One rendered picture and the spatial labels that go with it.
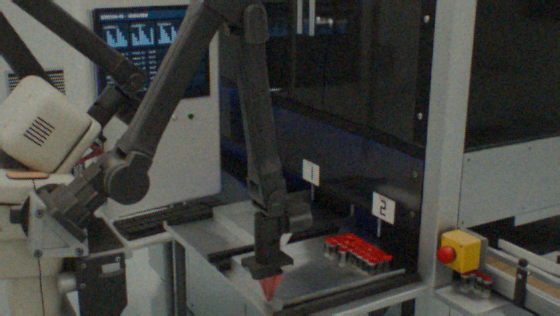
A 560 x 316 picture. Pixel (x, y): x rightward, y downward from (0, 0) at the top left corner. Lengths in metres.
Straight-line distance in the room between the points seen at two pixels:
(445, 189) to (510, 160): 0.21
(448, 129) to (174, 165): 1.10
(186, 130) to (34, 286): 1.01
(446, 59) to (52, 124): 0.82
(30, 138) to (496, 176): 1.05
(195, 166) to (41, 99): 1.12
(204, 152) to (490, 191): 1.08
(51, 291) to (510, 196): 1.09
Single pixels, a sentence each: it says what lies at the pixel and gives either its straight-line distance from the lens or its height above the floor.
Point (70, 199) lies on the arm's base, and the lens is 1.25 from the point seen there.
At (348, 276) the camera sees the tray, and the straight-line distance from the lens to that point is 1.69.
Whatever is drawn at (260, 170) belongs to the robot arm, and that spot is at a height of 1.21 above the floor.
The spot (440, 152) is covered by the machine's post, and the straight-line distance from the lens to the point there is 1.56.
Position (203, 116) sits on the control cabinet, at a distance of 2.36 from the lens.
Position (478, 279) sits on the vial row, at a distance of 1.66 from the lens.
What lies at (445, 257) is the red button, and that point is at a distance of 1.55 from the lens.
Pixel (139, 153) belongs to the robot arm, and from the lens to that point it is 1.24.
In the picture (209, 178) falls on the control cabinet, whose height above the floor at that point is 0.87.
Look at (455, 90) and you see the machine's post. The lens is 1.53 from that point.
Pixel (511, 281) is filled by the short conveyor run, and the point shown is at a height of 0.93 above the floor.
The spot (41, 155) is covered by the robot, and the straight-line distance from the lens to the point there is 1.37.
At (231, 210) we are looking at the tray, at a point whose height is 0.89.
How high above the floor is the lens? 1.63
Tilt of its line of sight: 17 degrees down
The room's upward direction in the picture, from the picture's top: straight up
